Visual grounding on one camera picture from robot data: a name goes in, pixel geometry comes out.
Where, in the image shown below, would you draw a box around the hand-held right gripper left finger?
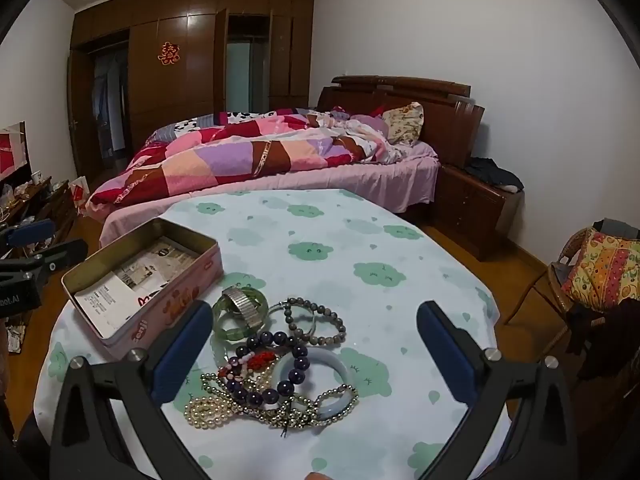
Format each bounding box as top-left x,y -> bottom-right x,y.
50,301 -> 216,480

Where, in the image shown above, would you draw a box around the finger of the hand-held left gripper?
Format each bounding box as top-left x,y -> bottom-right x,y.
17,239 -> 89,282
0,219 -> 54,252

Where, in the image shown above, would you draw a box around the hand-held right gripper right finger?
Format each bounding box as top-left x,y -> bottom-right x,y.
417,301 -> 593,480

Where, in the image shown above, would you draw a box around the green jade bangle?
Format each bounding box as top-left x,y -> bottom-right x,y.
212,290 -> 269,343

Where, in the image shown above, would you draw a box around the pink tin box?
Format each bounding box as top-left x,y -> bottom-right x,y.
61,218 -> 224,361

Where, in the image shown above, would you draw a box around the pearl necklace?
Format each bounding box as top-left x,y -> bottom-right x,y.
184,394 -> 251,428

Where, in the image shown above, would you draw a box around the jade pendant with red cord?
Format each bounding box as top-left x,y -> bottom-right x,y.
215,340 -> 277,381

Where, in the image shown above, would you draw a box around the silver band wristwatch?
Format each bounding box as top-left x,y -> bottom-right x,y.
221,285 -> 266,331

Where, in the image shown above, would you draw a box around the metallic bead necklace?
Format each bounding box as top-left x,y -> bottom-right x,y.
200,371 -> 360,431

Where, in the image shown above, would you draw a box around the white jade bangle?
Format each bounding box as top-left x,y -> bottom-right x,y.
272,349 -> 349,423

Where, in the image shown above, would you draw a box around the purple bead bracelet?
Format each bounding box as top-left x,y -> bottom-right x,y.
225,330 -> 313,408

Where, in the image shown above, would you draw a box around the wooden television cabinet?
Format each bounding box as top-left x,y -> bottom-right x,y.
0,175 -> 76,246

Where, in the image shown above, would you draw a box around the white shopping bag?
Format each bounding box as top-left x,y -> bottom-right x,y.
70,177 -> 91,216

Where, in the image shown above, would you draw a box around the printed paper leaflet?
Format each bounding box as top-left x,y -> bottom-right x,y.
74,237 -> 201,338

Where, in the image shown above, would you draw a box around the thin silver bangle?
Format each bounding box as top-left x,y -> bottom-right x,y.
270,300 -> 321,341

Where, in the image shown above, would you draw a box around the wooden nightstand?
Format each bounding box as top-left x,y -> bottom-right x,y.
435,162 -> 523,261

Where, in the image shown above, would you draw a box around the wicker chair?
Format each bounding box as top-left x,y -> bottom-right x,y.
502,227 -> 640,356

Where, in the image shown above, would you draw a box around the dark maroon garment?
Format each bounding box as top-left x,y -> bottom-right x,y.
567,297 -> 640,381

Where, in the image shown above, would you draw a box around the colourful patterned cushion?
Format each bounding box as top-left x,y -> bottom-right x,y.
561,230 -> 640,311

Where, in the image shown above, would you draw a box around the dark clothes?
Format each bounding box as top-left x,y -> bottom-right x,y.
465,156 -> 525,193

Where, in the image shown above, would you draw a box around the patchwork quilt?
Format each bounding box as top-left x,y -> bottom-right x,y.
85,109 -> 401,208

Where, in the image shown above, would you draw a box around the wooden bed with pink sheet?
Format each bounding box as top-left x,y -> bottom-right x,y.
99,75 -> 486,248

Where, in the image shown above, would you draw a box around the brown wooden wardrobe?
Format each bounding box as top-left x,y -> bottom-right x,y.
67,0 -> 316,171

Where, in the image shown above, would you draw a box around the red paper decoration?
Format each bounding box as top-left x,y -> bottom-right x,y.
157,41 -> 181,67

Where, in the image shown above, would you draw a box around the floral pillow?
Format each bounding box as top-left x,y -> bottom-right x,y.
382,102 -> 425,146

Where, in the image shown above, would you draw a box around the pink pillow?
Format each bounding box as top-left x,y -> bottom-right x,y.
350,114 -> 387,134

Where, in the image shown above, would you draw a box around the grey bead bracelet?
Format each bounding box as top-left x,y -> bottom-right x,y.
282,297 -> 347,347

